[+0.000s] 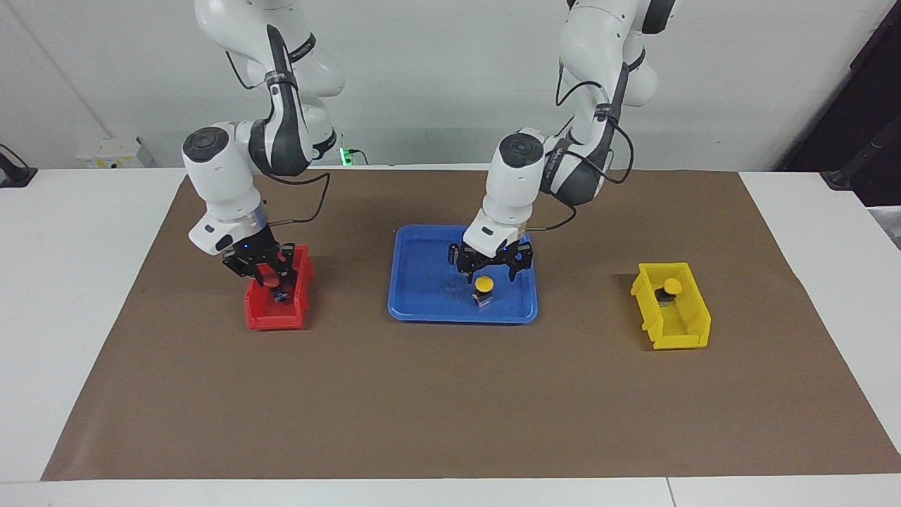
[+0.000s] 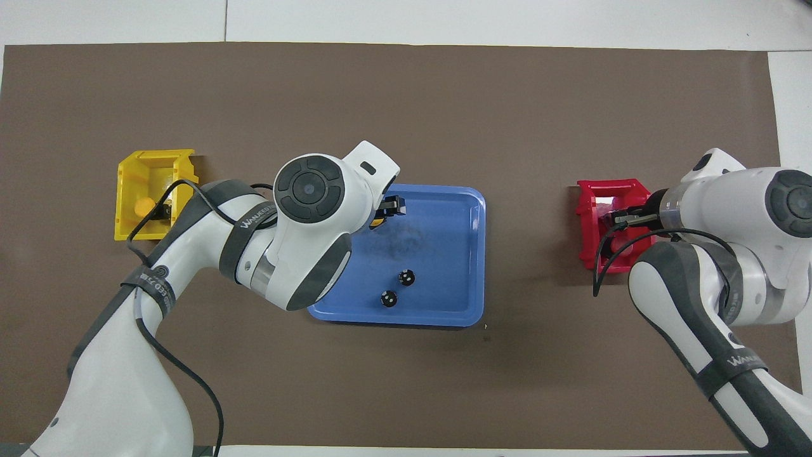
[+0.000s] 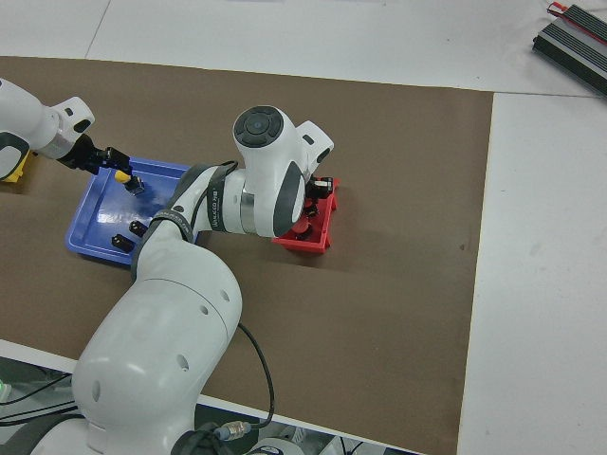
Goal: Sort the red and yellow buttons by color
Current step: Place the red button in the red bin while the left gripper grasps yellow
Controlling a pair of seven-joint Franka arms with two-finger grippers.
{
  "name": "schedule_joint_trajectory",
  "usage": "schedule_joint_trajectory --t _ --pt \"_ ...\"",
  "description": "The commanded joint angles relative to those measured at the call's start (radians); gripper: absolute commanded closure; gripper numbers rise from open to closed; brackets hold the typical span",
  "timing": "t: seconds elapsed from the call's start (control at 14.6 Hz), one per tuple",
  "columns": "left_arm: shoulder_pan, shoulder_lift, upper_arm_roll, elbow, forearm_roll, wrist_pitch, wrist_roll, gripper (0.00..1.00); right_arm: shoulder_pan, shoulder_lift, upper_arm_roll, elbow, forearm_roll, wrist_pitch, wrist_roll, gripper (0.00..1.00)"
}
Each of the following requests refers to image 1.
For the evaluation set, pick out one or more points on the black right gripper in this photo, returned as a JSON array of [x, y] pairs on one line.
[[257, 257]]

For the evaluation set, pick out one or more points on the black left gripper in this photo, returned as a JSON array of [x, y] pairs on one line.
[[493, 257]]

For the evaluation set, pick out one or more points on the red push button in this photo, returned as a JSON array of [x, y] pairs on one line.
[[269, 282]]

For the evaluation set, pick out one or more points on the yellow push button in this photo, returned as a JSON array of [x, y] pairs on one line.
[[483, 284], [673, 285]]

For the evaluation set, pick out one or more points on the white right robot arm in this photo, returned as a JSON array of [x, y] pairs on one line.
[[218, 176]]

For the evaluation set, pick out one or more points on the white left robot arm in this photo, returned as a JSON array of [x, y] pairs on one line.
[[514, 183]]

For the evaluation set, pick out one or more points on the red plastic bin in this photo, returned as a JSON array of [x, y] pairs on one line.
[[281, 318]]

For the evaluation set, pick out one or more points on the blue plastic tray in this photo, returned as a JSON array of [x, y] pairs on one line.
[[422, 282]]

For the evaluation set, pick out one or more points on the brown paper mat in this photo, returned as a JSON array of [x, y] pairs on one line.
[[422, 394]]

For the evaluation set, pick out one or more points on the white power box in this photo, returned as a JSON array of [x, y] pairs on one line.
[[112, 151]]

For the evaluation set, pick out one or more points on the yellow plastic bin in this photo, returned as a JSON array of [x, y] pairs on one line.
[[686, 324]]

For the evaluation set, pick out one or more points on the black table clamp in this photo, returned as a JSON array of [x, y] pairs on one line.
[[14, 174]]

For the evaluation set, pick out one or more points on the black stand pole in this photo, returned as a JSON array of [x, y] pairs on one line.
[[841, 177]]

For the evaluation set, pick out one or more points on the black background panel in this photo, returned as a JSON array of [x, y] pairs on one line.
[[880, 105]]

